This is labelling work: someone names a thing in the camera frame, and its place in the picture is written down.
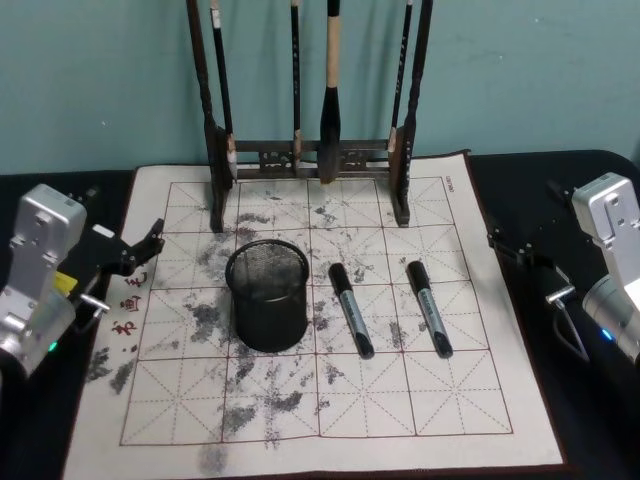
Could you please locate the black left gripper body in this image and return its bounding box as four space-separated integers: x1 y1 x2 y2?
58 224 137 302

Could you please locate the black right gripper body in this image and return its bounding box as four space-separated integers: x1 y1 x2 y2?
523 252 577 306

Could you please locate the black marker pen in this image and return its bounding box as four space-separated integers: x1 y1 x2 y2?
405 259 455 360
327 261 377 360

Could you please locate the dark wooden brush rack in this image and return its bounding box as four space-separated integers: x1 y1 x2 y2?
185 0 434 235

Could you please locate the black table cloth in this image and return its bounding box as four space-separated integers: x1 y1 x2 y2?
0 148 640 480

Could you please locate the black mesh pen cup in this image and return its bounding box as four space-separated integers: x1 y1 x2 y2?
224 239 312 354

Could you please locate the thin black calligraphy brush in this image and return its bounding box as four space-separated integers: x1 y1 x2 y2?
289 0 305 177
387 0 416 155
209 0 239 182

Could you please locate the white gridded calligraphy mat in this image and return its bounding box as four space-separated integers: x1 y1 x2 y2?
61 149 567 480

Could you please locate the right gripper dark cable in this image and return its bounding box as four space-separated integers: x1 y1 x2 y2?
545 283 592 362

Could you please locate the gripper dark cable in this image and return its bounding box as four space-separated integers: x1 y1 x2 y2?
73 293 112 334
545 283 592 362

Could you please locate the left gripper dark cable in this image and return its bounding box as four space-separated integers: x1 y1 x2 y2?
73 293 112 334

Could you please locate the large tan-handled calligraphy brush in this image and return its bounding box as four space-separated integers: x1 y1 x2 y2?
318 0 344 186

